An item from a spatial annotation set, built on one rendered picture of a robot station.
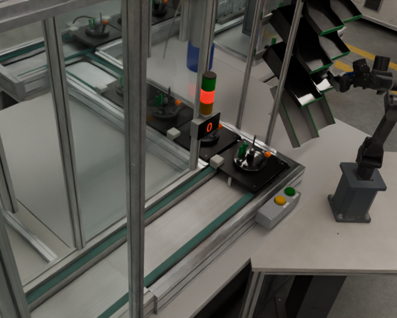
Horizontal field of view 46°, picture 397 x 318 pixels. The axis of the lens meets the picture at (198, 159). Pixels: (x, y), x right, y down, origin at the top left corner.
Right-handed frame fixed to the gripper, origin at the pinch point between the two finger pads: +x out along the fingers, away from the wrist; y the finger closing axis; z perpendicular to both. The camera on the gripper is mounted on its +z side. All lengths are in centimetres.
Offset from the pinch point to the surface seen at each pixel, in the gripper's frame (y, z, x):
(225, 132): 38, -20, 36
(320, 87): 3.5, -4.9, 9.2
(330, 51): 2.4, 11.1, 4.9
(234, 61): -27, -12, 96
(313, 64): 17.2, 10.1, 2.4
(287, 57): 25.0, 14.6, 8.7
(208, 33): 65, 34, 7
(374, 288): -28, -136, -2
